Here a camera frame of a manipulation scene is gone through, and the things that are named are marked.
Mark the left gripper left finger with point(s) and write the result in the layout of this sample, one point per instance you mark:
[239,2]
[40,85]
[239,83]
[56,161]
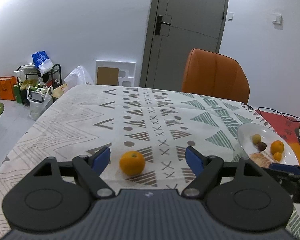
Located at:
[56,195]

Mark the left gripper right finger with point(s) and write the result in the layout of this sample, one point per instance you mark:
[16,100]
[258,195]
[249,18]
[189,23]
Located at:
[241,195]

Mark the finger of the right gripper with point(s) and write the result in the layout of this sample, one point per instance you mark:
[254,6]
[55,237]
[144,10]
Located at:
[290,169]

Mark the peeled pomelo segment large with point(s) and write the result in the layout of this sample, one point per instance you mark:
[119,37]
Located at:
[261,160]

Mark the dark red plum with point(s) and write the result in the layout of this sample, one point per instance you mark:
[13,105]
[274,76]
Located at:
[261,146]

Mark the yellow-green round fruit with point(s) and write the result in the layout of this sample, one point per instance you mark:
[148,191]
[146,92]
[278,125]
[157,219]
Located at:
[256,138]

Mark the large orange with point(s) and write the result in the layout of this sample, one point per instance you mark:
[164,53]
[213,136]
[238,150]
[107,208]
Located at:
[132,163]

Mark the tiny orange kumquat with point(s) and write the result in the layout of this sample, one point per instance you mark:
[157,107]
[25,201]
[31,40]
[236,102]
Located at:
[277,156]

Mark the orange in plate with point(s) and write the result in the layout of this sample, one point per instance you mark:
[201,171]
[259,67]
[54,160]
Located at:
[277,147]

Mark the red orange mat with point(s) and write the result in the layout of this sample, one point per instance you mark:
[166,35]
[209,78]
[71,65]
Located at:
[285,127]

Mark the white ceramic plate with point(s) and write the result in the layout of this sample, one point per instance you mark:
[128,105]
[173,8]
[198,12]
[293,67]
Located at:
[245,133]

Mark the white shopping bag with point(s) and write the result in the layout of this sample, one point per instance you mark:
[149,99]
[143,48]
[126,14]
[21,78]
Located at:
[39,102]

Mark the green box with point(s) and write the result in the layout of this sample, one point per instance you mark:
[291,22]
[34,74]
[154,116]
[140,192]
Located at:
[17,94]

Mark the patterned tablecloth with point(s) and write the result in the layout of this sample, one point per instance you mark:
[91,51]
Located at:
[160,124]

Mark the white plastic bag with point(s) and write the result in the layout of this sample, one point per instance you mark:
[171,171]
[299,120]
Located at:
[79,76]

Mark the orange box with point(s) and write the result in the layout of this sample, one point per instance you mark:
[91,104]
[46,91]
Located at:
[6,87]

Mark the orange leather chair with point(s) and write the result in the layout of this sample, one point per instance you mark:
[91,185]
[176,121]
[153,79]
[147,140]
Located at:
[213,74]

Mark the black metal rack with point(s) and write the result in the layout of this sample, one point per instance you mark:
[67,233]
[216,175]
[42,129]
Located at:
[28,75]

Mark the brown cardboard piece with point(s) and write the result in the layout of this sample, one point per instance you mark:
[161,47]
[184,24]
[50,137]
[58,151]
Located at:
[107,76]

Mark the blue white bag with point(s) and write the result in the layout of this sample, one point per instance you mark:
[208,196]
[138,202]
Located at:
[42,62]

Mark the white foam packaging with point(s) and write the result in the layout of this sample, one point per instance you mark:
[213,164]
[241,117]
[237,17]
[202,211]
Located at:
[126,71]

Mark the grey door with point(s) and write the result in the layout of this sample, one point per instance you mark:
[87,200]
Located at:
[193,24]

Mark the wall light switch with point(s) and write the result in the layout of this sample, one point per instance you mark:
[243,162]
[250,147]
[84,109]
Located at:
[277,19]

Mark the small wall switch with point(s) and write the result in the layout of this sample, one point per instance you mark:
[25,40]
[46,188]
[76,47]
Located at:
[230,16]

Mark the black door handle lock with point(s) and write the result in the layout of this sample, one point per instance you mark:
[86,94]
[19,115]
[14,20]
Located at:
[158,25]

